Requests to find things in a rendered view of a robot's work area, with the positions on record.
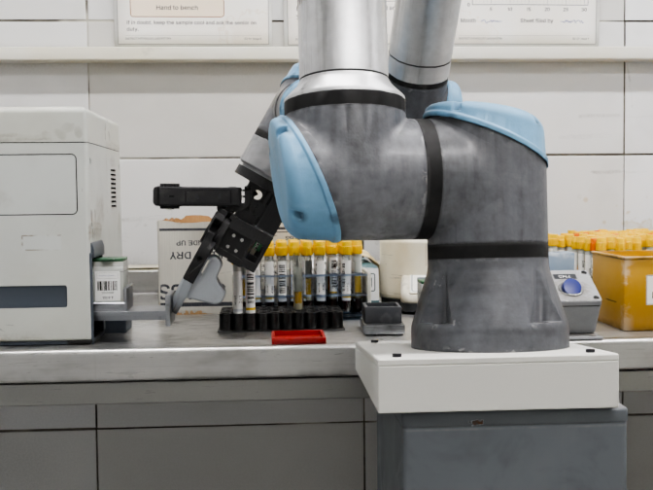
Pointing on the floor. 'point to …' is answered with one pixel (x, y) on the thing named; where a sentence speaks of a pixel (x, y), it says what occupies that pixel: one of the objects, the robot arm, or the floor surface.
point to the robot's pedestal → (503, 450)
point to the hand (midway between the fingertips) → (174, 301)
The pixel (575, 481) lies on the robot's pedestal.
